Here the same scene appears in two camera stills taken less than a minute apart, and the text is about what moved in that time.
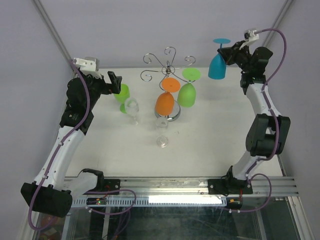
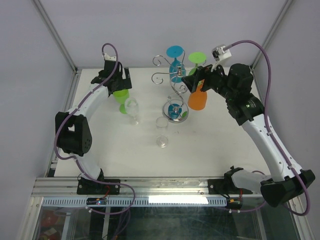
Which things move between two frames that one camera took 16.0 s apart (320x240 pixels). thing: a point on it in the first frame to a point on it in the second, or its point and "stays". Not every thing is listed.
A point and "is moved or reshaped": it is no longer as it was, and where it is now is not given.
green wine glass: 186,94 to 196,57
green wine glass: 123,96 stays
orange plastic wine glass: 165,103 to 197,100
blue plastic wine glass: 217,69 is moved or reshaped
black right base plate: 227,186 stays
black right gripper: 233,51 to 191,81
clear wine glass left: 132,109 stays
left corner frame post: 53,32 stays
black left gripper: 107,87 to 125,83
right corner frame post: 277,23 stays
